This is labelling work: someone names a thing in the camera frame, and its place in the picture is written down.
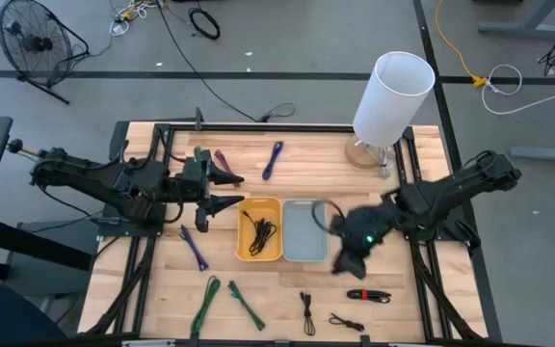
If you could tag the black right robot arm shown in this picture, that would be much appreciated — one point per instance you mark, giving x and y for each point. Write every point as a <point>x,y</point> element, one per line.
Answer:
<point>451,193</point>

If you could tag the black floor fan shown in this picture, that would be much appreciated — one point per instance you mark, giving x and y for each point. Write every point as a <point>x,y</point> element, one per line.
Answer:
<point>34,43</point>

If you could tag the white shade table lamp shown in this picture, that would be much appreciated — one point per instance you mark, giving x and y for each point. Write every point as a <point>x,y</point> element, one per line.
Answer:
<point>393,96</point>

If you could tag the yellow plastic bin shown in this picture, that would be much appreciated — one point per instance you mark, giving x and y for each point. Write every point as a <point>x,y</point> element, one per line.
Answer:
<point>246,250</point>

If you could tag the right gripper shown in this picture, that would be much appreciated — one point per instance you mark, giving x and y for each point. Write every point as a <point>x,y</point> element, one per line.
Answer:
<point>362,231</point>

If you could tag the light grey plastic bin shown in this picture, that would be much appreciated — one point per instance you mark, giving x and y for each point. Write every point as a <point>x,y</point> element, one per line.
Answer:
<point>304,231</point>

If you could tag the dark blue chair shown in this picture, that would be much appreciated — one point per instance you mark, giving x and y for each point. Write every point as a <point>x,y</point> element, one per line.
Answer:
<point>3,318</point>

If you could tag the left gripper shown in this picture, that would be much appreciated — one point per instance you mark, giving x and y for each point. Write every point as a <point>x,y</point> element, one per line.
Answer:
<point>193,180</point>

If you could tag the grey desk leg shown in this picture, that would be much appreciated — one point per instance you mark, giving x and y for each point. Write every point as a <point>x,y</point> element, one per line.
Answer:
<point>523,26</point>

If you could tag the black table clamp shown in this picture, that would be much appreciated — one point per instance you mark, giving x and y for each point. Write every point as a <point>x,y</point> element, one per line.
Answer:
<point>199,118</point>

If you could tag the grey desk foot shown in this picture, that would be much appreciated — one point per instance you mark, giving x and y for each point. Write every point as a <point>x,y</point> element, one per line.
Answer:
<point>547,153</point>

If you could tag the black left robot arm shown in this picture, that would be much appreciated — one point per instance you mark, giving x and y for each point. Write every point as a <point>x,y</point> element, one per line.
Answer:
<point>104,185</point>

